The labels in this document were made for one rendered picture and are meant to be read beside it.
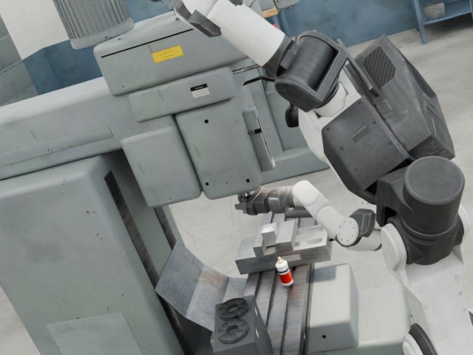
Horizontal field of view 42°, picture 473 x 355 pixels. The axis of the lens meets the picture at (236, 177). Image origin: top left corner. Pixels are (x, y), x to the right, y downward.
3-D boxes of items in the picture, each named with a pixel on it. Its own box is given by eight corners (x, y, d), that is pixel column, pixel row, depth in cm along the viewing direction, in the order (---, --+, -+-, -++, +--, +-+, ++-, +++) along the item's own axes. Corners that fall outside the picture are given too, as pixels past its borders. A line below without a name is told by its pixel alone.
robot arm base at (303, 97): (361, 61, 142) (328, 65, 152) (326, 25, 136) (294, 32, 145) (332, 114, 138) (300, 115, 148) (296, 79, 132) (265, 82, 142)
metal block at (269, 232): (281, 235, 231) (276, 222, 229) (279, 244, 226) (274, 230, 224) (268, 237, 233) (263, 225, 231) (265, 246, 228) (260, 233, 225)
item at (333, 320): (357, 285, 235) (349, 260, 230) (358, 349, 204) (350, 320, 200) (235, 306, 249) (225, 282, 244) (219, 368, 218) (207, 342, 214)
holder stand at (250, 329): (271, 341, 191) (251, 289, 183) (275, 392, 170) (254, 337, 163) (234, 351, 192) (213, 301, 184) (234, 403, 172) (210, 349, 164)
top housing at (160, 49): (270, 34, 193) (255, -18, 186) (260, 56, 170) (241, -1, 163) (136, 73, 206) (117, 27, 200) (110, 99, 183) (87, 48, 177)
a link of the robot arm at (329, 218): (331, 227, 190) (369, 264, 175) (307, 222, 184) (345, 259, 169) (348, 198, 187) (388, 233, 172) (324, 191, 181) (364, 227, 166)
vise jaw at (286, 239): (298, 227, 234) (295, 219, 232) (293, 250, 221) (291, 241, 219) (283, 230, 235) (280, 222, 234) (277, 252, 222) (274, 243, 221)
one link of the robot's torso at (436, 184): (481, 189, 115) (433, 123, 125) (419, 214, 115) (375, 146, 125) (462, 256, 138) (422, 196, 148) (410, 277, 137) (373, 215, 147)
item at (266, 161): (275, 164, 200) (255, 106, 192) (274, 170, 197) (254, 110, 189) (263, 167, 202) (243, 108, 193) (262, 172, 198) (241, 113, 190)
